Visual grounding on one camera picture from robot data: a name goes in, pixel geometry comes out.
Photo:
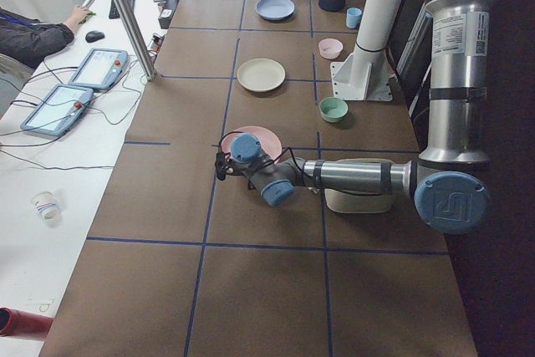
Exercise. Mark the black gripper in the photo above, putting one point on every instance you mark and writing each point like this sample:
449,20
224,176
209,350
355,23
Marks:
239,171

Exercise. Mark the pink plate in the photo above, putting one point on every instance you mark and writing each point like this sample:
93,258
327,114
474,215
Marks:
263,141

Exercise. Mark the blue plate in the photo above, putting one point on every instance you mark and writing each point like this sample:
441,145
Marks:
275,10

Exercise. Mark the person's dark sleeved forearm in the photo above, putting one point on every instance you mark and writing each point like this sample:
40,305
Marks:
30,41

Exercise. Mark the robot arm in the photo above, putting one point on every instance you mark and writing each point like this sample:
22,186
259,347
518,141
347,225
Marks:
447,195

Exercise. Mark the person's hand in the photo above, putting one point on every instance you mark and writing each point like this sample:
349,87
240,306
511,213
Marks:
77,18

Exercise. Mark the cream white plate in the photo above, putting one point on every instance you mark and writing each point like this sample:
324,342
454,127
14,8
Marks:
261,75

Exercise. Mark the green bowl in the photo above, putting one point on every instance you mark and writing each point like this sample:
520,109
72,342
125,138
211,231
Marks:
332,109

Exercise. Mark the cream toaster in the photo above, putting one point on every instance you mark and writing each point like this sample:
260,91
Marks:
354,202

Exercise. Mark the far teach pendant tablet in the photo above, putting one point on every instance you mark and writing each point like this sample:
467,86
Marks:
100,69

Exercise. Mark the teach pendant tablet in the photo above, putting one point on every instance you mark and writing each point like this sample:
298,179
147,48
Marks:
58,111
100,69

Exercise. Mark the pink bowl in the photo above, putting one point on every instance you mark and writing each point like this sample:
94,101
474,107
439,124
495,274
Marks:
330,48

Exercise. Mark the near teach pendant tablet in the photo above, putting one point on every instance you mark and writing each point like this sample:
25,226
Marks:
58,111

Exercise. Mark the white paper cup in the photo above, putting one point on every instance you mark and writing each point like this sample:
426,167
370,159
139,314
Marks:
46,205

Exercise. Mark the black computer mouse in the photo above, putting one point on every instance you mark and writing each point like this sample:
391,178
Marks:
94,36

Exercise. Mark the light blue cup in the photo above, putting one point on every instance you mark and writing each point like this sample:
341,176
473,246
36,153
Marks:
353,17

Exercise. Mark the red cylinder object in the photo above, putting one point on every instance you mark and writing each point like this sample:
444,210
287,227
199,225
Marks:
24,325

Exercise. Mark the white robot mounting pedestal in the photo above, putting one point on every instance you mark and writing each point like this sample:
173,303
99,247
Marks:
365,75

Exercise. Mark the aluminium frame post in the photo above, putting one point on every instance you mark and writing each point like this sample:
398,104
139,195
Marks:
136,39

